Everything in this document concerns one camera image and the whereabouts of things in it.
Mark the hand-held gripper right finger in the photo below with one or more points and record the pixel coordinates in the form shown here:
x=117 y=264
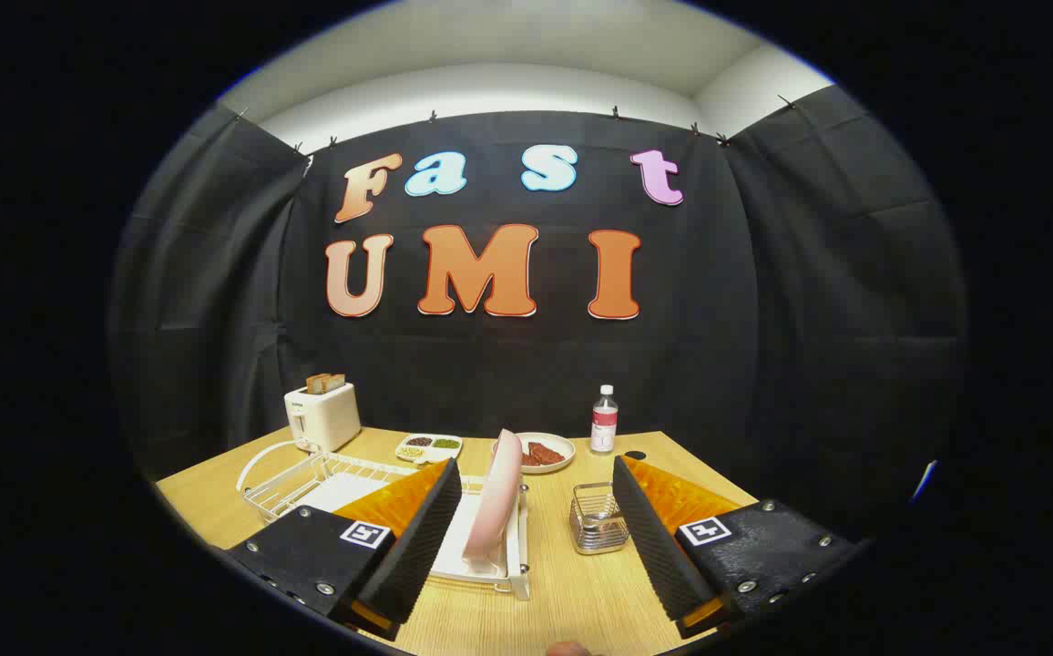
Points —
x=659 y=547

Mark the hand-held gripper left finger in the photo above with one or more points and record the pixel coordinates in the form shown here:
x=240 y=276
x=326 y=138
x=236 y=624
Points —
x=417 y=547

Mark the pink plate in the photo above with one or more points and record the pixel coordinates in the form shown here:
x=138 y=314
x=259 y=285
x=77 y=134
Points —
x=499 y=492

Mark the white sectioned bean dish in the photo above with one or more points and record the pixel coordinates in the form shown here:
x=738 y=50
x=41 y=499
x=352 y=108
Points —
x=429 y=448

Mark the white round food plate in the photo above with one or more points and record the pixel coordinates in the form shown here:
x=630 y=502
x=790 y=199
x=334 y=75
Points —
x=567 y=456

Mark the clear bottle with red label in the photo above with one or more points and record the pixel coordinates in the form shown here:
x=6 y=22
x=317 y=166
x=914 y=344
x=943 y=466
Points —
x=604 y=424

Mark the brown meat slice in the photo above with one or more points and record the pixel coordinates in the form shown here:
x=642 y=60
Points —
x=529 y=457
x=549 y=452

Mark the white toaster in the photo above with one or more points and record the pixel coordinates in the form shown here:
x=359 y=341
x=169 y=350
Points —
x=326 y=417

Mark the toasted bread slice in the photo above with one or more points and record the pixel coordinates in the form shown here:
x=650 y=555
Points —
x=337 y=381
x=316 y=384

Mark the black backdrop cloth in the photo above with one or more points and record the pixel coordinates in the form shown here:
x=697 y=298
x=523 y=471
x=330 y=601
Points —
x=526 y=364

